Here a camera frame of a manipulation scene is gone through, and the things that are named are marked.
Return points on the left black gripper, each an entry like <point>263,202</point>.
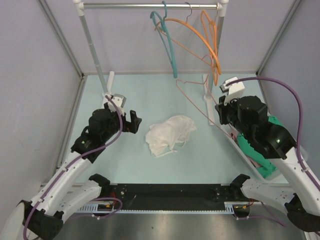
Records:
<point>132,126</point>

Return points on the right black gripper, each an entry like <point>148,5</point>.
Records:
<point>221,108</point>

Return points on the pink wire hanger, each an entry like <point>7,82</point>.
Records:
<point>208,98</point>

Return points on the white tank top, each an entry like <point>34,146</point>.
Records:
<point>162,137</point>

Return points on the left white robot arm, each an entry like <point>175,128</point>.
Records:
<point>47,212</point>

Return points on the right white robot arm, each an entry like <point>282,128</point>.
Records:
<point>249,116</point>

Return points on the teal plastic hanger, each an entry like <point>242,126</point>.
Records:
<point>161,28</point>

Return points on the small orange plastic hanger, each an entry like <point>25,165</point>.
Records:
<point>211,36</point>

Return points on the white metal clothes rack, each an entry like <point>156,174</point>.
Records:
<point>215,11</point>

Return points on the pink cloth in basket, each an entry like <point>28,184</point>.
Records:
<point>235,135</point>

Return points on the green cloth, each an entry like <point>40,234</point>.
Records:
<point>264,166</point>

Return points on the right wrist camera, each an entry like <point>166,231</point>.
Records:
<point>233,90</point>

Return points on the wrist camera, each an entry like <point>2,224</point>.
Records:
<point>112,100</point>
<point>233,90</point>

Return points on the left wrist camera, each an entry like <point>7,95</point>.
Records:
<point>112,100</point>

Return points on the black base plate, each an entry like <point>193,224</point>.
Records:
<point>173,197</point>

